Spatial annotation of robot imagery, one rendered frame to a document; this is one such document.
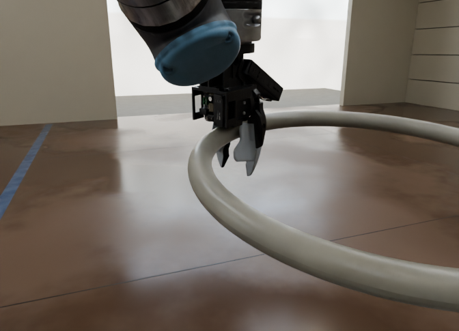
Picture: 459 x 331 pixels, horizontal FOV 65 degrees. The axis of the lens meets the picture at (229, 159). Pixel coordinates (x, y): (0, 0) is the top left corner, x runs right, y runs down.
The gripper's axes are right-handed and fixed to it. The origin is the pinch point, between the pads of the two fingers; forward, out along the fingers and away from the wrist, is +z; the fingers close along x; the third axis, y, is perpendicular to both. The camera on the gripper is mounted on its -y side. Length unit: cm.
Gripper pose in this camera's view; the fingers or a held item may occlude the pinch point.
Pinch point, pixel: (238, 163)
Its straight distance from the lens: 62.7
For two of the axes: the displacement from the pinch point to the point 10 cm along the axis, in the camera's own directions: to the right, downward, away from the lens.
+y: -6.4, 2.8, -7.1
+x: 7.6, 2.4, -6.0
